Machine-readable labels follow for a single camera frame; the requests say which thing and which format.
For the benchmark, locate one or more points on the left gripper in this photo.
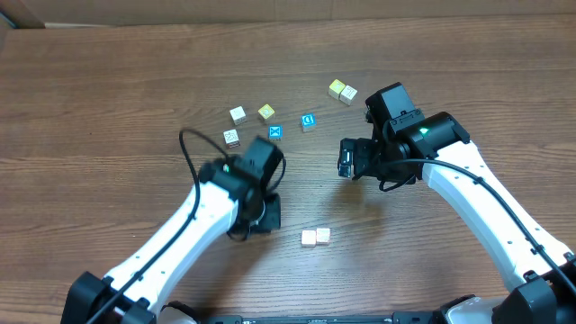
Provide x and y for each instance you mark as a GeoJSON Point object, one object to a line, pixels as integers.
{"type": "Point", "coordinates": [272, 213]}

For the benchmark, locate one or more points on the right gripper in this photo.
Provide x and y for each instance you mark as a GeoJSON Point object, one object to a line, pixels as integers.
{"type": "Point", "coordinates": [360, 158]}

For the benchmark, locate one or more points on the red M block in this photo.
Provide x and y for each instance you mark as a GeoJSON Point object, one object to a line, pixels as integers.
{"type": "Point", "coordinates": [308, 238]}

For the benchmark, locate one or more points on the red K block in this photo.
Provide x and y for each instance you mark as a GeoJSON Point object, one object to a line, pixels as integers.
{"type": "Point", "coordinates": [323, 236]}

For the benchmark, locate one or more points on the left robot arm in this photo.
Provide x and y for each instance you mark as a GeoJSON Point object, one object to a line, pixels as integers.
{"type": "Point", "coordinates": [230, 196]}

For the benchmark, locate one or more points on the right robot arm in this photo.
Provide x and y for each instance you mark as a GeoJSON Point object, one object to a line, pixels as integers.
{"type": "Point", "coordinates": [537, 269]}

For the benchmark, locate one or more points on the blue D block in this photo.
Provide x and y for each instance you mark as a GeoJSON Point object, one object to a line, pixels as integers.
{"type": "Point", "coordinates": [308, 122]}

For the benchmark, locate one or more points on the white block far right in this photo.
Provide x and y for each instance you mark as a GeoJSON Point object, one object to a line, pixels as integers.
{"type": "Point", "coordinates": [347, 95]}

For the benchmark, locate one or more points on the white block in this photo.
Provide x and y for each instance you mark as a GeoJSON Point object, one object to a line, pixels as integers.
{"type": "Point", "coordinates": [238, 115]}
{"type": "Point", "coordinates": [231, 138]}
{"type": "Point", "coordinates": [347, 95]}

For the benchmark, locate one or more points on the yellow block far right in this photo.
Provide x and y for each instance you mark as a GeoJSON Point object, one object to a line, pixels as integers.
{"type": "Point", "coordinates": [336, 88]}

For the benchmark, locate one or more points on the yellow block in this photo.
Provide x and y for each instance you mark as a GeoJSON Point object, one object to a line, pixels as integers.
{"type": "Point", "coordinates": [336, 88]}
{"type": "Point", "coordinates": [266, 113]}

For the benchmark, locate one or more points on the blue X block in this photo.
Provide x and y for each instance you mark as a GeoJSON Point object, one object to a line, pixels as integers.
{"type": "Point", "coordinates": [275, 132]}

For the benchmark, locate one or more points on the white block lower left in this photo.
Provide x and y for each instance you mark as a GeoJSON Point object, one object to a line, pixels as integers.
{"type": "Point", "coordinates": [231, 138]}

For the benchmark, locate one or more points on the yellow block centre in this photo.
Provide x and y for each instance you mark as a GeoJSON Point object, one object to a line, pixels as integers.
{"type": "Point", "coordinates": [266, 113]}

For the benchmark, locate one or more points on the white block upper left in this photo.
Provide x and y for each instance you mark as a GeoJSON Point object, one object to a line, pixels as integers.
{"type": "Point", "coordinates": [238, 115]}

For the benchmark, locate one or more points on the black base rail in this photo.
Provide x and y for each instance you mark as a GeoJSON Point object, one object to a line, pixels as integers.
{"type": "Point", "coordinates": [315, 319]}

